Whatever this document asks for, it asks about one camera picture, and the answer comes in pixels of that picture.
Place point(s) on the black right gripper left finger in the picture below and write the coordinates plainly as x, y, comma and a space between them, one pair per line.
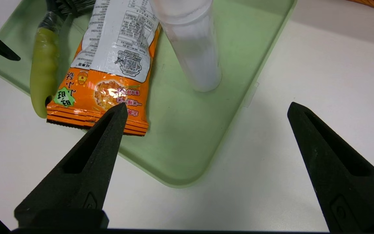
83, 175

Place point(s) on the white bottle with grey cap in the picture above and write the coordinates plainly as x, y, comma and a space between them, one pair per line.
196, 55

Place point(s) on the light green plastic tray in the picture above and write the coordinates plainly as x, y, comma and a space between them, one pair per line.
180, 130

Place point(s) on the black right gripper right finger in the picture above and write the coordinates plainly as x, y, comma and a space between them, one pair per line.
346, 188

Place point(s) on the orange snack bag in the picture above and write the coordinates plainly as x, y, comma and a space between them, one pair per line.
109, 94

